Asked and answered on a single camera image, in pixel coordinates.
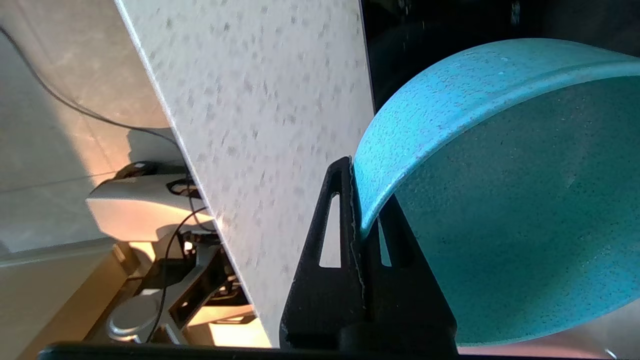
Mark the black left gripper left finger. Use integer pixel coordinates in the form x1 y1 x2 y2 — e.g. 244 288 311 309
279 156 372 350

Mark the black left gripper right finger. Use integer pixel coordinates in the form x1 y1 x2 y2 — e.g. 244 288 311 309
361 194 458 351

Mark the teal bowl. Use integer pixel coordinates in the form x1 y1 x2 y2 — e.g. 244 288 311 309
352 39 640 347

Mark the white black robot base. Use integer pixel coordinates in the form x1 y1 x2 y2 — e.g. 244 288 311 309
85 160 261 347

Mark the black induction cooktop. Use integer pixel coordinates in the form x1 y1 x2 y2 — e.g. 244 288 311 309
359 0 640 118

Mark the thin black cable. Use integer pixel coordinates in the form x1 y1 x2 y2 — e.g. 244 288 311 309
0 25 211 236

